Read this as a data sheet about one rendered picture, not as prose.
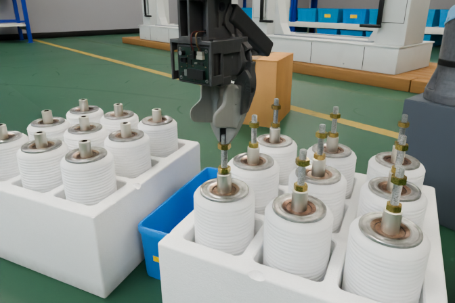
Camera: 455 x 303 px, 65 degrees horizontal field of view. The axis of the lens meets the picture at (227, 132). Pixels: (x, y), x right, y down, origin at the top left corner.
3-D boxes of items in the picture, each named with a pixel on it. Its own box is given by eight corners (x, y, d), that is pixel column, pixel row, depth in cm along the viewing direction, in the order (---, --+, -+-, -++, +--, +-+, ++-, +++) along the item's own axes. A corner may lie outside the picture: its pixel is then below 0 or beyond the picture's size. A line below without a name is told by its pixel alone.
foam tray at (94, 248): (94, 176, 115) (87, 123, 109) (202, 201, 101) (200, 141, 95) (-29, 246, 82) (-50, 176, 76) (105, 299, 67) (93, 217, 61)
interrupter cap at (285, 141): (300, 143, 75) (300, 140, 75) (273, 151, 70) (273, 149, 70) (275, 133, 80) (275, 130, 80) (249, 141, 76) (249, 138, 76)
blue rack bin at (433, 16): (418, 24, 512) (421, 9, 504) (447, 26, 484) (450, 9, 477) (402, 26, 481) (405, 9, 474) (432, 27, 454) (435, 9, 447)
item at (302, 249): (252, 320, 54) (254, 217, 48) (271, 278, 63) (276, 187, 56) (315, 343, 51) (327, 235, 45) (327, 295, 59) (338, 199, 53)
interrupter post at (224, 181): (232, 195, 54) (232, 176, 53) (216, 195, 54) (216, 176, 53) (231, 188, 57) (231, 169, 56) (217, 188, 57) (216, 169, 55)
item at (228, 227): (254, 305, 57) (258, 206, 51) (194, 306, 57) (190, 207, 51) (250, 264, 66) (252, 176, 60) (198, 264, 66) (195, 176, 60)
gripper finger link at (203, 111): (184, 145, 51) (183, 82, 48) (211, 134, 56) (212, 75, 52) (200, 151, 50) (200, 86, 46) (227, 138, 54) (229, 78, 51)
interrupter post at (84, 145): (86, 153, 70) (84, 137, 69) (96, 155, 69) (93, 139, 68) (77, 158, 68) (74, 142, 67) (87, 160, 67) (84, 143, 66)
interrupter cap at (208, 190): (250, 204, 52) (250, 200, 52) (198, 204, 52) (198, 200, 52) (246, 180, 59) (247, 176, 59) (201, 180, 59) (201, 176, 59)
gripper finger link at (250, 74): (222, 111, 51) (219, 49, 48) (229, 109, 52) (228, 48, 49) (248, 116, 48) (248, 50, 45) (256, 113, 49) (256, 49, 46)
